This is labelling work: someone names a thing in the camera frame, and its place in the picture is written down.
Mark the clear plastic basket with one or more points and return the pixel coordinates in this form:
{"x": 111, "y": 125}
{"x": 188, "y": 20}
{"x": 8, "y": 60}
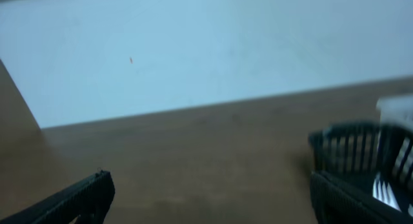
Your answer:
{"x": 396, "y": 110}

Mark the black plastic basket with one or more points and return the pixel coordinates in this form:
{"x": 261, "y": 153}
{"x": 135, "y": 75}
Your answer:
{"x": 356, "y": 152}

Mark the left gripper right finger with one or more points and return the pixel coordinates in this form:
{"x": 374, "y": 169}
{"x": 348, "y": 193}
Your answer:
{"x": 335, "y": 201}

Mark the white fork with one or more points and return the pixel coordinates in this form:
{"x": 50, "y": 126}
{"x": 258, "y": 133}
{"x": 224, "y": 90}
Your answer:
{"x": 382, "y": 191}

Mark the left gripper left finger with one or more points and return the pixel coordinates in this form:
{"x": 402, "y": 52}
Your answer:
{"x": 87, "y": 201}

